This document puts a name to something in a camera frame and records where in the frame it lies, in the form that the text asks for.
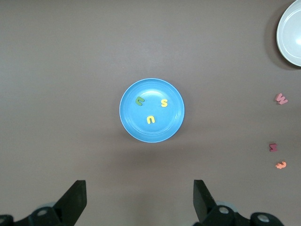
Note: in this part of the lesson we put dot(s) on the yellow foam letter s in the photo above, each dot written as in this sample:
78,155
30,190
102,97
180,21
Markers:
164,102

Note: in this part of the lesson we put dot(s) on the orange foam letter t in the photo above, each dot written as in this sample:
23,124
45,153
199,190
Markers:
279,166

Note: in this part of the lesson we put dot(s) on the blue plate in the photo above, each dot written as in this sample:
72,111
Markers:
141,131

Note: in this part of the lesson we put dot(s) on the dark red foam letter z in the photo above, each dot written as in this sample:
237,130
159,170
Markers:
273,147

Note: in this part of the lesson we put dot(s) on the pink foam letter w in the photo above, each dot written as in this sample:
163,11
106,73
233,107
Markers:
281,100

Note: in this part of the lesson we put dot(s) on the yellow foam letter n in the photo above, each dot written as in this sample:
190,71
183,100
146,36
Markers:
151,116

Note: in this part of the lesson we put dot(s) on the brown table cover sheet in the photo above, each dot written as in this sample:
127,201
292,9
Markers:
70,70

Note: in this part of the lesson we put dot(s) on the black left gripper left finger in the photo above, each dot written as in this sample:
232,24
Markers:
58,214

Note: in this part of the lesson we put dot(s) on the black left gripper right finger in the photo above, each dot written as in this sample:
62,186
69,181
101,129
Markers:
214,216

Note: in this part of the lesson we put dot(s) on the green foam letter u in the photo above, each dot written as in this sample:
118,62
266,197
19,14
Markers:
136,101

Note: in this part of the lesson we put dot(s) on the beige plate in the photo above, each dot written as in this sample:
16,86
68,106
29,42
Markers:
291,35

